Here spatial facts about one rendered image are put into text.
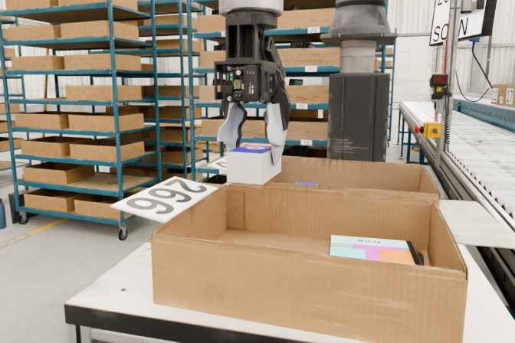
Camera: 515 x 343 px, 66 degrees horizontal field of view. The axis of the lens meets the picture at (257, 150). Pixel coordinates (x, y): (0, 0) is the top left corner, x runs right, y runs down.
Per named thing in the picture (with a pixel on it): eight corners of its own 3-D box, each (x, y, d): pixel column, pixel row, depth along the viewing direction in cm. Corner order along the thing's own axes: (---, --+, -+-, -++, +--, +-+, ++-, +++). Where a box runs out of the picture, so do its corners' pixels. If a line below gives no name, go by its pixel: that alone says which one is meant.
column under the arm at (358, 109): (311, 181, 121) (313, 72, 116) (319, 164, 146) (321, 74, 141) (400, 186, 115) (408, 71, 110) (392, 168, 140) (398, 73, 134)
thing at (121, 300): (251, 171, 150) (251, 162, 149) (414, 179, 136) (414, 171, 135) (63, 323, 54) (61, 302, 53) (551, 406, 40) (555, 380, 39)
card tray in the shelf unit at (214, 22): (197, 33, 231) (196, 15, 230) (219, 39, 259) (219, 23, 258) (262, 30, 218) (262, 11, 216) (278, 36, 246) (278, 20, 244)
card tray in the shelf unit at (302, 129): (276, 138, 226) (276, 121, 224) (287, 132, 255) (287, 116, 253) (348, 141, 215) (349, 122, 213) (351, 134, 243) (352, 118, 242)
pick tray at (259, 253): (226, 230, 80) (225, 182, 78) (431, 253, 69) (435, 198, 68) (149, 304, 53) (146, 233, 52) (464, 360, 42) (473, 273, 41)
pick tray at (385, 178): (272, 191, 109) (272, 156, 108) (421, 203, 99) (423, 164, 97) (238, 227, 82) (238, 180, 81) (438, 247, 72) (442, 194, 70)
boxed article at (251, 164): (226, 182, 57) (226, 151, 57) (250, 169, 67) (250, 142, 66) (262, 185, 56) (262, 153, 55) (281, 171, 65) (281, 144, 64)
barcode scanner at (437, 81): (431, 96, 166) (432, 71, 166) (428, 99, 177) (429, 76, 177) (448, 96, 164) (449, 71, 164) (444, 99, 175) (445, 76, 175)
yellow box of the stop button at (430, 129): (418, 135, 186) (420, 121, 185) (438, 136, 184) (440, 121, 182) (421, 140, 172) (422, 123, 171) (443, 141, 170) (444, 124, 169)
